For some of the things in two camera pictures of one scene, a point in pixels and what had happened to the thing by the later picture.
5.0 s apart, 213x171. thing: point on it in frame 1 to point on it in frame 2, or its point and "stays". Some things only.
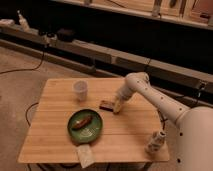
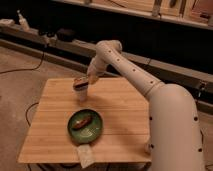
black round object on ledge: [66, 35] stays
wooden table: [124, 136] stays
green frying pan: [84, 127] stays
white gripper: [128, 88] to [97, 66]
